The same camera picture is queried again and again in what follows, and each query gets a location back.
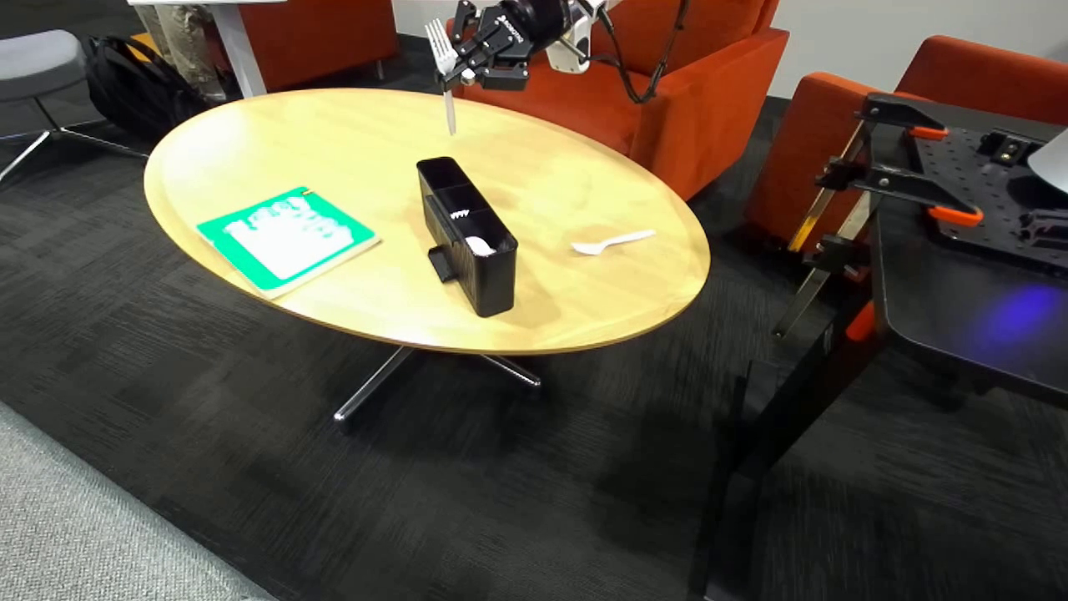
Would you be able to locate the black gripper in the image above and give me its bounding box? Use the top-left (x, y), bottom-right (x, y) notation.
top-left (444, 6), bottom-right (543, 93)

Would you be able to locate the black cutlery box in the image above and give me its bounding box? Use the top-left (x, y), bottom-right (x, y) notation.
top-left (415, 154), bottom-right (520, 320)

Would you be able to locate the orange sofa chair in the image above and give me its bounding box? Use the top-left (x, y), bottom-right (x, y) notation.
top-left (239, 0), bottom-right (401, 93)

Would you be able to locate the white plastic spoon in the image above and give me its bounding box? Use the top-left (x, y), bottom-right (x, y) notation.
top-left (569, 228), bottom-right (660, 259)

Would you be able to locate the large orange armchair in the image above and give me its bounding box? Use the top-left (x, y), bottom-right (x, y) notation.
top-left (457, 0), bottom-right (795, 208)

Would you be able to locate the white desk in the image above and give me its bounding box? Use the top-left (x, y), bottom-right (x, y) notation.
top-left (125, 0), bottom-right (295, 103)

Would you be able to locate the green and white book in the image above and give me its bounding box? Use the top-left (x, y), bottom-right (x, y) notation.
top-left (197, 183), bottom-right (385, 299)

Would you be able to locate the black backpack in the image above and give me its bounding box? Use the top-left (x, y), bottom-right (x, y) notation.
top-left (82, 34), bottom-right (211, 144)

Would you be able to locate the chrome table base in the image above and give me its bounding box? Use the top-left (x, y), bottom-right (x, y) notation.
top-left (330, 342), bottom-right (547, 427)

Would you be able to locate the black and orange bar clamp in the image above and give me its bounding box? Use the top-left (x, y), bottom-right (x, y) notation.
top-left (773, 228), bottom-right (894, 347)
top-left (785, 90), bottom-right (989, 258)

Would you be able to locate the grey office chair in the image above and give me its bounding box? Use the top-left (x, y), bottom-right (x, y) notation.
top-left (0, 26), bottom-right (150, 183)

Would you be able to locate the black stand table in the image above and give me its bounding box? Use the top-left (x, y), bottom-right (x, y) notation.
top-left (685, 93), bottom-right (1068, 594)

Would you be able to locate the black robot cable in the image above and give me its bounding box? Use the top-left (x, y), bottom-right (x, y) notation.
top-left (594, 0), bottom-right (690, 105)

